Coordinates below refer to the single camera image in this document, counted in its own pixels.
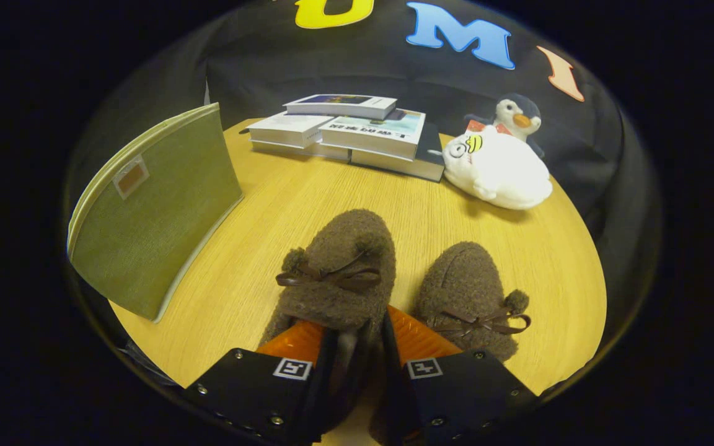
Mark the white plush toy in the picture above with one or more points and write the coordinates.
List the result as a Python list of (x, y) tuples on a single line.
[(499, 170)]

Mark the black book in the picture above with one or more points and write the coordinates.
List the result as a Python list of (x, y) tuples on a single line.
[(431, 155)]

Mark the penguin plush toy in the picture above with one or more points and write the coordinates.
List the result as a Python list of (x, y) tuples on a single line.
[(515, 111)]

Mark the white book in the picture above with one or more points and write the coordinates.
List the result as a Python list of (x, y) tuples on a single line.
[(301, 150), (286, 127)]

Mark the green fabric storage box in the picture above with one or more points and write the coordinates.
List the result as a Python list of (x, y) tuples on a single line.
[(158, 229)]

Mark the brown fuzzy shoe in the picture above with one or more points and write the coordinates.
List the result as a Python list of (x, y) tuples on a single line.
[(462, 279), (338, 248)]

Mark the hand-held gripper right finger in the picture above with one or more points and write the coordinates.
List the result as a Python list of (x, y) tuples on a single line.
[(462, 390)]

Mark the book with dark blue cover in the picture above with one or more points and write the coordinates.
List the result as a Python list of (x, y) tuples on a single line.
[(338, 102)]

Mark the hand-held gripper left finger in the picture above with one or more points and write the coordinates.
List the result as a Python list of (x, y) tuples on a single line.
[(251, 390)]

